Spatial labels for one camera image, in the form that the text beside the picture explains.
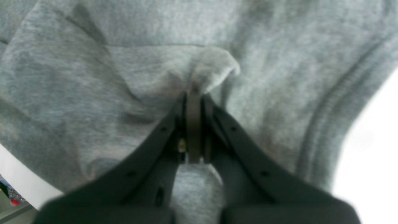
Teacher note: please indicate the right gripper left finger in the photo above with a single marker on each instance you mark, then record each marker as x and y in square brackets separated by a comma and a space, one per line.
[136, 191]

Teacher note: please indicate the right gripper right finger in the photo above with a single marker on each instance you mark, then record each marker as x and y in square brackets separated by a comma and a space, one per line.
[257, 190]

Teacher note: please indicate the white power strip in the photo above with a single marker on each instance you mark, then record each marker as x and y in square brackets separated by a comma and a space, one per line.
[9, 191]

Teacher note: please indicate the grey T-shirt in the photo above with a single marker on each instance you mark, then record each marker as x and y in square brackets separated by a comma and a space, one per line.
[85, 82]

